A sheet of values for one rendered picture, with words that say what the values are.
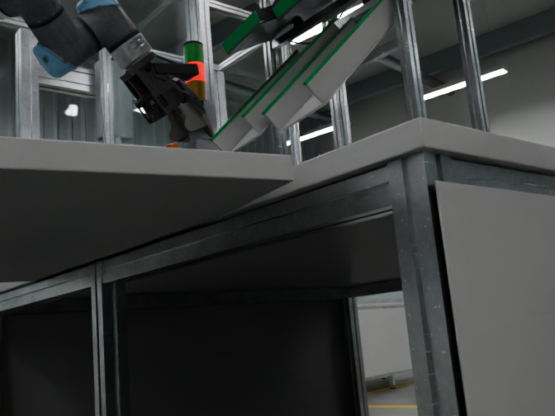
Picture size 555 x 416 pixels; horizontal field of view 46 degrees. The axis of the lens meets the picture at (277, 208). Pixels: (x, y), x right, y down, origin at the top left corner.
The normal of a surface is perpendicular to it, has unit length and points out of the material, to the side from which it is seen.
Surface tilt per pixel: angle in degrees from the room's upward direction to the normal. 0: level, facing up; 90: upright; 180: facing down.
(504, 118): 90
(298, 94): 90
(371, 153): 90
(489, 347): 90
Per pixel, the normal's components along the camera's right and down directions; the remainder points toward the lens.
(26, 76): 0.63, -0.20
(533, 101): -0.66, -0.09
